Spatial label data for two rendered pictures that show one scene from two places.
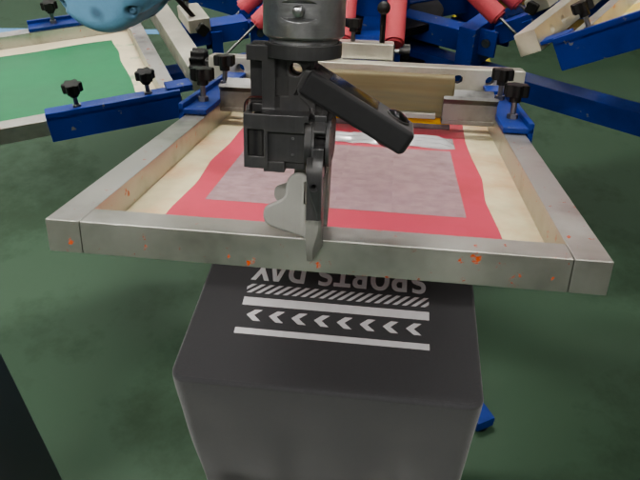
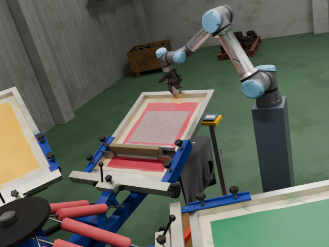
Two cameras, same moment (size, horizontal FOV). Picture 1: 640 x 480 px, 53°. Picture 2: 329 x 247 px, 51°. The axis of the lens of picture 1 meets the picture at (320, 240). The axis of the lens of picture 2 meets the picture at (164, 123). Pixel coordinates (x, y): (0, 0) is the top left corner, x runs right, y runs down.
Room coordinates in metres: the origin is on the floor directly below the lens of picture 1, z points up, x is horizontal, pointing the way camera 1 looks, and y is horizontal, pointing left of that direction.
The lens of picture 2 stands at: (2.58, 0.96, 2.05)
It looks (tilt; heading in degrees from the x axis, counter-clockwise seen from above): 23 degrees down; 208
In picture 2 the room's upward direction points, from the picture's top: 14 degrees counter-clockwise
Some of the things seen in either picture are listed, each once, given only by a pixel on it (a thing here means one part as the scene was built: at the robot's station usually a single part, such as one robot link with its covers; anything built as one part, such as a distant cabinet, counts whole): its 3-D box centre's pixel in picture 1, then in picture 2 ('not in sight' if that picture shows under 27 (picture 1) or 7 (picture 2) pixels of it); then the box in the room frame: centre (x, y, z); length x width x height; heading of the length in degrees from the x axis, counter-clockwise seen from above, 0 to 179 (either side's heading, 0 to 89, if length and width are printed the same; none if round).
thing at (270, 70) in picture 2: not in sight; (265, 76); (0.64, 0.64, 1.37); 0.13 x 0.12 x 0.14; 164
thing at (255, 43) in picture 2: not in sight; (239, 41); (-5.17, -0.80, 0.21); 1.25 x 0.82 x 0.43; 179
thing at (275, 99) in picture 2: not in sight; (268, 94); (0.64, 0.64, 1.25); 0.15 x 0.15 x 0.10
